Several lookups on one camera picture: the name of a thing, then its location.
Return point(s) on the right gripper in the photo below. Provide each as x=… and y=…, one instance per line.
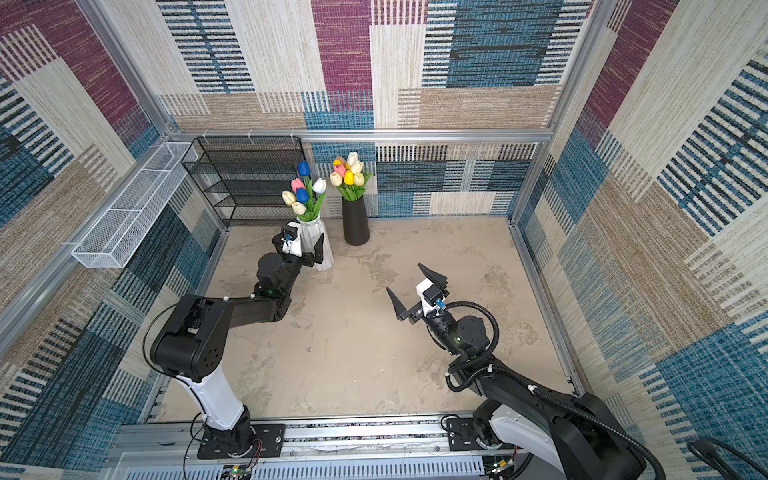
x=403, y=313

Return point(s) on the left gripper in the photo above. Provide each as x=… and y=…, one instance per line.
x=308, y=261

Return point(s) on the white ribbed ceramic vase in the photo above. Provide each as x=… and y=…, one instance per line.
x=314, y=239

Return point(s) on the black cylindrical vase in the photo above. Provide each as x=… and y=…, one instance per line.
x=355, y=222

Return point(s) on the cream yellow tulip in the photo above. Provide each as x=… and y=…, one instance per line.
x=300, y=210

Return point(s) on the small blue tulip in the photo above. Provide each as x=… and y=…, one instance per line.
x=304, y=174

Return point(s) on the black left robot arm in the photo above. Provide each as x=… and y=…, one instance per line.
x=189, y=347

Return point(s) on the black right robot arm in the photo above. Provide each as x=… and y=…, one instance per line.
x=578, y=435

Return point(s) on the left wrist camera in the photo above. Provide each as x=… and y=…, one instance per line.
x=291, y=240

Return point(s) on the black wire shelf rack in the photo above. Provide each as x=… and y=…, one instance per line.
x=243, y=178

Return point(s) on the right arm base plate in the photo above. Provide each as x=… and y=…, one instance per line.
x=468, y=434

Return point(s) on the aluminium front rail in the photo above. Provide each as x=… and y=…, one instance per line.
x=374, y=447

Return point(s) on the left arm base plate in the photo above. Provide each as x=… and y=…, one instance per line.
x=260, y=440

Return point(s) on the white wire mesh basket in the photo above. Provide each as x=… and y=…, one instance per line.
x=114, y=238

